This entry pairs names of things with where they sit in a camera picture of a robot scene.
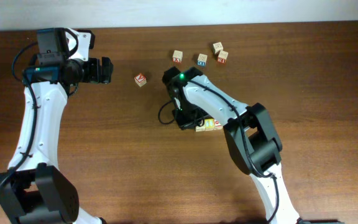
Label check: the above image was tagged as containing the wooden block red side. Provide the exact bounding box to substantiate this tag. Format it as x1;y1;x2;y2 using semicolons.
195;126;206;132

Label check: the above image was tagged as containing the plain wooden block yellow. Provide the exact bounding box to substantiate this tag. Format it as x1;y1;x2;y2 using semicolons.
204;119;215;131

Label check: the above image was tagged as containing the red 9 wooden block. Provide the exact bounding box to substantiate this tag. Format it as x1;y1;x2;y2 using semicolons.
214;119;223;130

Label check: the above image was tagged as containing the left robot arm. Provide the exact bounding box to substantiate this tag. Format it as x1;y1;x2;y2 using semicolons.
0;27;114;223

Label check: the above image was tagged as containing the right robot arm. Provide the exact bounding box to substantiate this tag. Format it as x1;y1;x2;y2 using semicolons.
162;67;303;223

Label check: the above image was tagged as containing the red A wooden block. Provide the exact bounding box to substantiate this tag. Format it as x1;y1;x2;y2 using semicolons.
134;73;147;87

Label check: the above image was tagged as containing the blue sided wooden block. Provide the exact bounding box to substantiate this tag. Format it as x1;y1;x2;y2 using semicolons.
197;54;208;67

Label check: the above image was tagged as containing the red X wooden block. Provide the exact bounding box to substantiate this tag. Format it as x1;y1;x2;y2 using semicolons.
172;50;183;63

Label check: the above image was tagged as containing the red sided wooden block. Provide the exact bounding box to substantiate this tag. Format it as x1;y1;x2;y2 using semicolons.
217;50;228;64

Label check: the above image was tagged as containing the green R wooden block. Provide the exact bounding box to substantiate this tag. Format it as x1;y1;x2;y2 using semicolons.
212;42;223;55

